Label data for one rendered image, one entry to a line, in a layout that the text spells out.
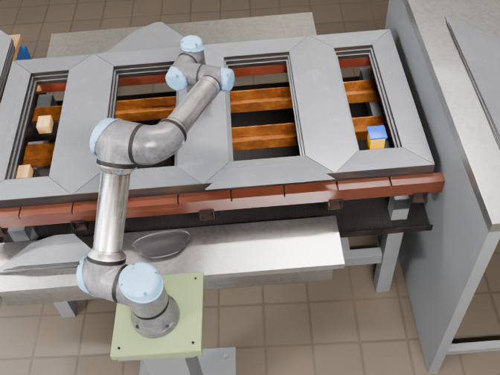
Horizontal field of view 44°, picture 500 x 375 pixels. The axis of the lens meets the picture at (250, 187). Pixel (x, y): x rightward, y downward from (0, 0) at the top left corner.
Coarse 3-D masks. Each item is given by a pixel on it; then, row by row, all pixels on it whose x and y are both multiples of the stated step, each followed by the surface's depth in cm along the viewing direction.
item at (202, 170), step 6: (222, 162) 212; (180, 168) 211; (186, 168) 211; (192, 168) 211; (198, 168) 211; (204, 168) 211; (210, 168) 211; (216, 168) 210; (192, 174) 209; (198, 174) 209; (204, 174) 209; (210, 174) 209
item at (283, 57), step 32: (160, 64) 248; (224, 64) 247; (256, 64) 249; (288, 64) 247; (32, 96) 244; (384, 96) 230; (256, 160) 212; (288, 160) 211; (160, 192) 209; (192, 192) 210
